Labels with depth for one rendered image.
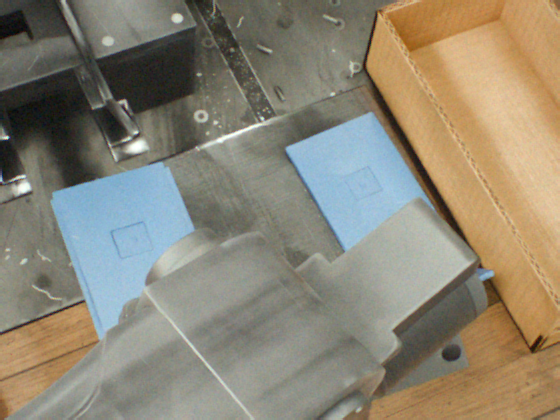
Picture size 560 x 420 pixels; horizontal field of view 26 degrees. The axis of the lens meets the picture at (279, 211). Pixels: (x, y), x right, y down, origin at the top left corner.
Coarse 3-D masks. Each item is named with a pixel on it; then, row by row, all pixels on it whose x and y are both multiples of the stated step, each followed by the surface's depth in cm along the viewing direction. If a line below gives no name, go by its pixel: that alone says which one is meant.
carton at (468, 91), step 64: (448, 0) 87; (512, 0) 91; (384, 64) 87; (448, 64) 91; (512, 64) 92; (448, 128) 81; (512, 128) 89; (448, 192) 85; (512, 192) 87; (512, 256) 79; (512, 320) 82
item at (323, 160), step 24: (360, 120) 86; (312, 144) 85; (336, 144) 85; (360, 144) 85; (384, 144) 85; (312, 168) 84; (336, 168) 84; (360, 168) 84; (384, 168) 84; (408, 168) 85; (312, 192) 83; (336, 192) 83; (384, 192) 84; (408, 192) 84; (336, 216) 82; (360, 216) 83; (384, 216) 83
